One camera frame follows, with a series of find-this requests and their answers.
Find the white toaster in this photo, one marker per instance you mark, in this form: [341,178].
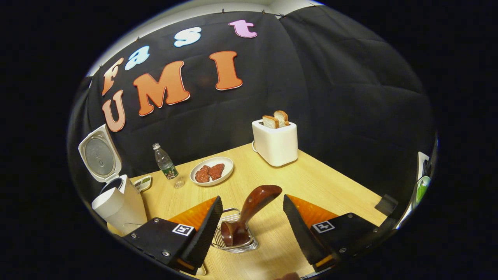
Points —
[276,147]

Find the small white sauce dish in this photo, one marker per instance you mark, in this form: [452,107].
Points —
[144,182]

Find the red meat piece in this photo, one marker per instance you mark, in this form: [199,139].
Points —
[216,171]
[202,174]

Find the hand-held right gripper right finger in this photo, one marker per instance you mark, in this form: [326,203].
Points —
[301,237]

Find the dark brown wooden spoon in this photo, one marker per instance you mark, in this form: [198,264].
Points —
[255,202]

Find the clear plastic water bottle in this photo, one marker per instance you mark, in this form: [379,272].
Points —
[166,165]

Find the white rice cooker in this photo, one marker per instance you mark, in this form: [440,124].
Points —
[124,206]

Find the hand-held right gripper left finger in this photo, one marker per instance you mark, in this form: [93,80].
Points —
[204,237]

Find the small black flat object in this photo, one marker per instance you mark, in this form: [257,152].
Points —
[387,205]

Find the white oval plate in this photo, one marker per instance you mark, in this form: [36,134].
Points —
[227,165]

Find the black backdrop cloth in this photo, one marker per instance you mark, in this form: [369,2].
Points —
[350,116]

